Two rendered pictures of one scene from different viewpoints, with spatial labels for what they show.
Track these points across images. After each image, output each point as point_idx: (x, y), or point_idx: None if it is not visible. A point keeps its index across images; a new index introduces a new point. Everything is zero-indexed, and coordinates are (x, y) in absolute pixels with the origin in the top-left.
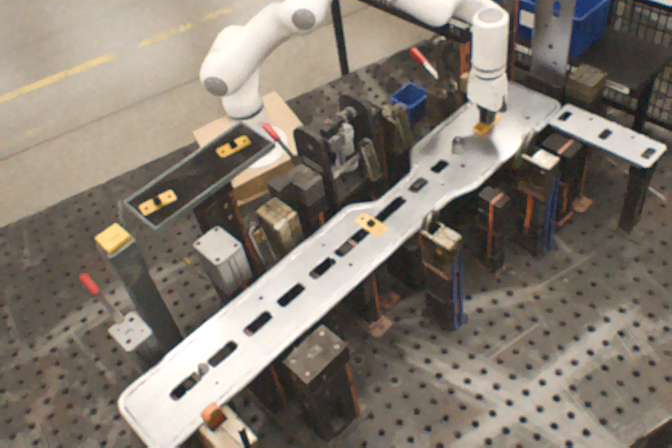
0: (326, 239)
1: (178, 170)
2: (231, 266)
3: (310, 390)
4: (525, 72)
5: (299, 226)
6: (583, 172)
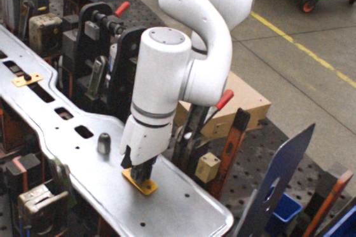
0: (25, 58)
1: None
2: (5, 1)
3: None
4: None
5: (39, 40)
6: None
